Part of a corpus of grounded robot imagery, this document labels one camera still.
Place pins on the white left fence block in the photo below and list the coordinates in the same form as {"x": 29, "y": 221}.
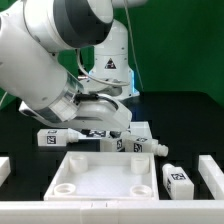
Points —
{"x": 5, "y": 169}

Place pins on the white front fence rail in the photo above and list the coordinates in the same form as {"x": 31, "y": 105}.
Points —
{"x": 113, "y": 212}

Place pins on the white fence block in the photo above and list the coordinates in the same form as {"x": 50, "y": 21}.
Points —
{"x": 212, "y": 176}
{"x": 5, "y": 169}

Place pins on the white right fence block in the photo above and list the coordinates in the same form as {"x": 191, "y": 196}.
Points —
{"x": 212, "y": 176}

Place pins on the white marker base plate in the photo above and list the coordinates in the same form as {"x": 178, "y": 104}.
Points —
{"x": 139, "y": 128}

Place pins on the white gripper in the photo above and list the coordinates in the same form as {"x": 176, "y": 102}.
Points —
{"x": 84, "y": 111}

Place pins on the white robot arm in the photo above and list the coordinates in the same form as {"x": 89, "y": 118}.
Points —
{"x": 67, "y": 60}

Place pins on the white square tabletop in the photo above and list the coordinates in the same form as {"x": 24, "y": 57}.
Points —
{"x": 95, "y": 176}

